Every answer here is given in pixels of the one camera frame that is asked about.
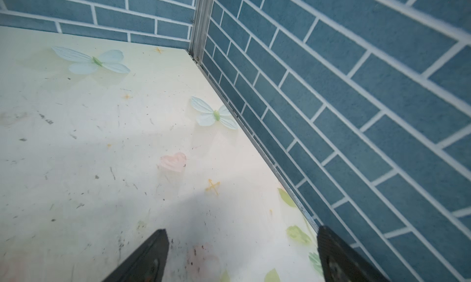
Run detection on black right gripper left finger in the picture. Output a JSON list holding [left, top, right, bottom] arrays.
[[103, 229, 169, 282]]

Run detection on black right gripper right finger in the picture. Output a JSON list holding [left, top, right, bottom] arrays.
[[317, 226, 388, 282]]

